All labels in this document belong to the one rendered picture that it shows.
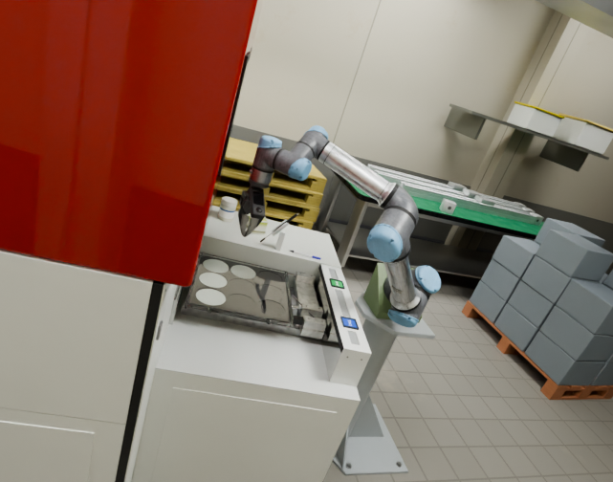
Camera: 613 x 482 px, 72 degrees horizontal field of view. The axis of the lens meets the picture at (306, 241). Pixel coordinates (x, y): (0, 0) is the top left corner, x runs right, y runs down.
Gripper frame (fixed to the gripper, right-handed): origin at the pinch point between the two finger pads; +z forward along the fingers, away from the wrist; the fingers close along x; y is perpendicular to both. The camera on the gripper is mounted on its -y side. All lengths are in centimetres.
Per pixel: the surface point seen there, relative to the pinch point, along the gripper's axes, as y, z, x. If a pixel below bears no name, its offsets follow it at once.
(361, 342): -41, 12, -35
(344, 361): -44, 17, -30
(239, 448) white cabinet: -46, 53, -5
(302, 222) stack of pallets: 196, 70, -103
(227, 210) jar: 36.8, 7.5, 0.6
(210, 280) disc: -3.3, 19.0, 8.4
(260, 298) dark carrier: -11.9, 18.6, -8.7
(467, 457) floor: -16, 107, -155
